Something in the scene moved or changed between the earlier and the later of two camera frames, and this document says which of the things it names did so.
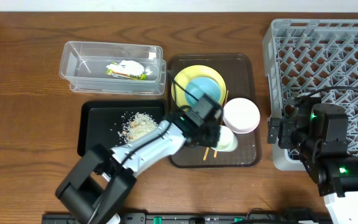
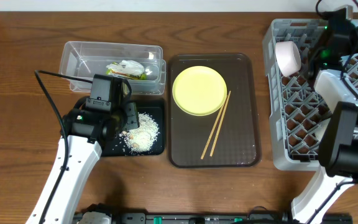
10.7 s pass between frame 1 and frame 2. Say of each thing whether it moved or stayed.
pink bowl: moved
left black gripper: moved
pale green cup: moved
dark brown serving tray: stayed
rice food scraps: stayed
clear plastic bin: stayed
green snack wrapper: stayed
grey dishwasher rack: stayed
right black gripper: moved
